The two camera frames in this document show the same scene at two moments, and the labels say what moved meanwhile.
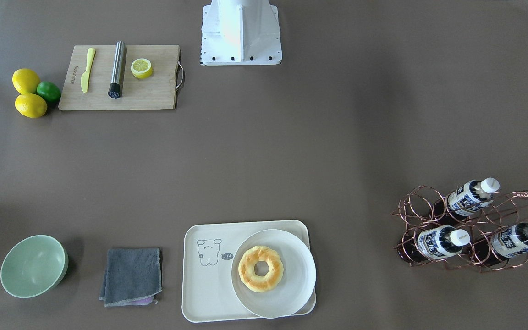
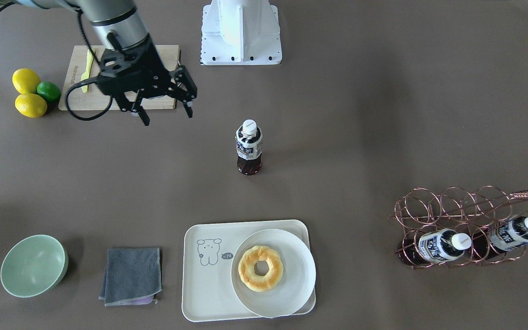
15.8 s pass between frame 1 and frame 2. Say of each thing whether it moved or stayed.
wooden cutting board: stayed
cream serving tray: stayed
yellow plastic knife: stayed
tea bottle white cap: moved
